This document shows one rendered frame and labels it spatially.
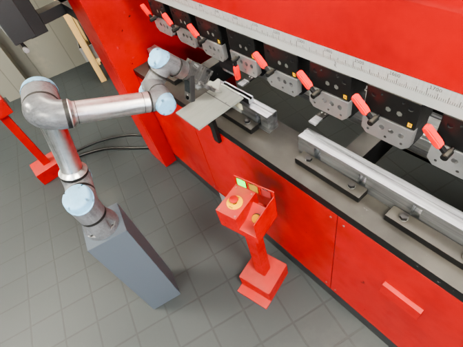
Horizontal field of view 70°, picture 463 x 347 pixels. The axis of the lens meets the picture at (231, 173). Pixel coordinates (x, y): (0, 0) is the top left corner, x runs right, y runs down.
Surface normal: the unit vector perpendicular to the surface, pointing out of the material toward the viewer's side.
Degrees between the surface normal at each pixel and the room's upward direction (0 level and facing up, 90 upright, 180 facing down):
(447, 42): 90
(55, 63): 90
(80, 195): 7
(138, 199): 0
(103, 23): 90
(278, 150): 0
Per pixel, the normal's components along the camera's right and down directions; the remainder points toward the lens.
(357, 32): -0.74, 0.59
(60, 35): 0.46, 0.62
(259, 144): -0.18, -0.63
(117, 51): 0.64, 0.51
